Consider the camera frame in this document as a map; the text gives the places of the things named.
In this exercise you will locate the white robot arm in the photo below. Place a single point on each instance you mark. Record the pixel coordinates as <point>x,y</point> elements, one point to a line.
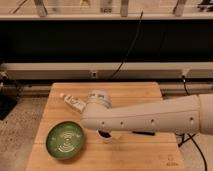
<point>188,114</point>

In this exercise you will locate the white tube bottle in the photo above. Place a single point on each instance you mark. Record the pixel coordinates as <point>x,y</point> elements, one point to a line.
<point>75,103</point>

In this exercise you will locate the brown snack box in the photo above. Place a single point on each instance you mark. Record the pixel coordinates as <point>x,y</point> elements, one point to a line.
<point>144,133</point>

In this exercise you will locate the black equipment at left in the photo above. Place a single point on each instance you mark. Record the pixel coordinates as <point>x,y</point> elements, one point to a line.
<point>7,103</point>

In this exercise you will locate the white wall outlet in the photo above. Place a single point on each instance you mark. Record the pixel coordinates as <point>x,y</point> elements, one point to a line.
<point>94,74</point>

